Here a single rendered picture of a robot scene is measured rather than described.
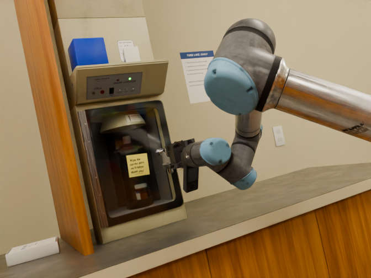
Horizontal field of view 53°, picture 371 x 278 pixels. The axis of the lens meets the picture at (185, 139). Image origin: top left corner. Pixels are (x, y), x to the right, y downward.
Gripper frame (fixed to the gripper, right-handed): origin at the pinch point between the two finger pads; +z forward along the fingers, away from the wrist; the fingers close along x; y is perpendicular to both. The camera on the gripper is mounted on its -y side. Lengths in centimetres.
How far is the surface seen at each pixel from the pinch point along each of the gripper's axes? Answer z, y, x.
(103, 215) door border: 3.6, -10.1, 25.5
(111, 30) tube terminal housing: 5, 52, 7
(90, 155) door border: 3.6, 10.1, 24.8
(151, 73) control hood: -4.0, 32.6, -0.5
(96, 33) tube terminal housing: 5, 51, 12
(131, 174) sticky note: 3.5, 0.6, 12.7
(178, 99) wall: 47, 29, -36
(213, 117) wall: 47, 16, -54
